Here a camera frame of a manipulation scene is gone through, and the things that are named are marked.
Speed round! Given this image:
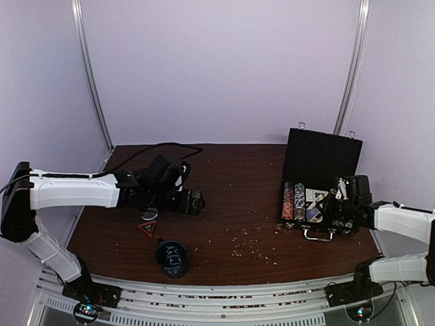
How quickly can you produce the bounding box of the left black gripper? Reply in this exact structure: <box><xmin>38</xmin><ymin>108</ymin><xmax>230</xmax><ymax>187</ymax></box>
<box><xmin>147</xmin><ymin>188</ymin><xmax>205</xmax><ymax>215</ymax></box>

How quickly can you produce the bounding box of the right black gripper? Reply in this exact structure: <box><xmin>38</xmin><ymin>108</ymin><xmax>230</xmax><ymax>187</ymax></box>
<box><xmin>316</xmin><ymin>193</ymin><xmax>357</xmax><ymax>223</ymax></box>

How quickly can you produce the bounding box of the clear acrylic dealer button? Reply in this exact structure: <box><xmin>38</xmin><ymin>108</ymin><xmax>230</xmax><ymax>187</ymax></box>
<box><xmin>140</xmin><ymin>209</ymin><xmax>158</xmax><ymax>222</ymax></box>

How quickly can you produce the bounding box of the black poker chip case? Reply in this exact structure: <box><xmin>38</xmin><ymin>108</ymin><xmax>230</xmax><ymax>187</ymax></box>
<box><xmin>277</xmin><ymin>128</ymin><xmax>363</xmax><ymax>236</ymax></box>

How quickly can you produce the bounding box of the white card deck box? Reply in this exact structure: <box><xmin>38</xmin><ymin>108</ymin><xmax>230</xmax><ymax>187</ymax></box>
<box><xmin>305</xmin><ymin>189</ymin><xmax>329</xmax><ymax>202</ymax></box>

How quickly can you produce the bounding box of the triangular all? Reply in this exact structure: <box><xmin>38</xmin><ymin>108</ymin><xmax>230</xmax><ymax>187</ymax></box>
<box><xmin>138</xmin><ymin>220</ymin><xmax>156</xmax><ymax>238</ymax></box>

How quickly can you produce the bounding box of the orange black chip stack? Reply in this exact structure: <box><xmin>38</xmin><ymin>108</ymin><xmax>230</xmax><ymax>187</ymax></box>
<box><xmin>281</xmin><ymin>185</ymin><xmax>294</xmax><ymax>220</ymax></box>

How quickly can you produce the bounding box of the yellow blue card deck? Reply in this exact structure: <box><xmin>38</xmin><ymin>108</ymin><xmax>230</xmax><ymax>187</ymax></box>
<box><xmin>305</xmin><ymin>202</ymin><xmax>323</xmax><ymax>223</ymax></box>

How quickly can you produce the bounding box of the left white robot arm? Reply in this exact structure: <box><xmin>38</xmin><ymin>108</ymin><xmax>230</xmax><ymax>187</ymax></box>
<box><xmin>1</xmin><ymin>155</ymin><xmax>205</xmax><ymax>302</ymax></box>

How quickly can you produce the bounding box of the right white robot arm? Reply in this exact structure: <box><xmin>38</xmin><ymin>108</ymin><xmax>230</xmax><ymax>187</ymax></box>
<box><xmin>316</xmin><ymin>175</ymin><xmax>434</xmax><ymax>300</ymax></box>

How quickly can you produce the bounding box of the green blue chip stack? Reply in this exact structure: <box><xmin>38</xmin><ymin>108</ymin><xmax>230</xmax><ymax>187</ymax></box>
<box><xmin>294</xmin><ymin>183</ymin><xmax>305</xmax><ymax>221</ymax></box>

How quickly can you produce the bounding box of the dark blue printed cup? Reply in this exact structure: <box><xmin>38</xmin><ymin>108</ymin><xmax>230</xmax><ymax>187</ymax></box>
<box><xmin>155</xmin><ymin>239</ymin><xmax>189</xmax><ymax>279</ymax></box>

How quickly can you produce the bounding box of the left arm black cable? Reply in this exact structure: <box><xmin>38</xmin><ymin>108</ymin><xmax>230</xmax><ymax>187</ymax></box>
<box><xmin>0</xmin><ymin>141</ymin><xmax>204</xmax><ymax>194</ymax></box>

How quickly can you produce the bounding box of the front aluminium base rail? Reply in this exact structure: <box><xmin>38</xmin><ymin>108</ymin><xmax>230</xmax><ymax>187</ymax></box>
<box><xmin>24</xmin><ymin>268</ymin><xmax>422</xmax><ymax>325</ymax></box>

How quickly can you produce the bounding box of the left aluminium frame post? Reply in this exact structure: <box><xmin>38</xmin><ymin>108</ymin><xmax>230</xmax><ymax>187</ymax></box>
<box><xmin>71</xmin><ymin>0</ymin><xmax>114</xmax><ymax>151</ymax></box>

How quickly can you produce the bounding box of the aluminium frame post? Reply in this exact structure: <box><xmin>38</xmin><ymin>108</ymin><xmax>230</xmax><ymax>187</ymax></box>
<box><xmin>71</xmin><ymin>0</ymin><xmax>114</xmax><ymax>151</ymax></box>
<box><xmin>333</xmin><ymin>0</ymin><xmax>372</xmax><ymax>135</ymax></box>

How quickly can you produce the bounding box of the right aluminium frame post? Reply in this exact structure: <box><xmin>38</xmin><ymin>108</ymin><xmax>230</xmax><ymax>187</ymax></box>
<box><xmin>333</xmin><ymin>0</ymin><xmax>372</xmax><ymax>135</ymax></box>

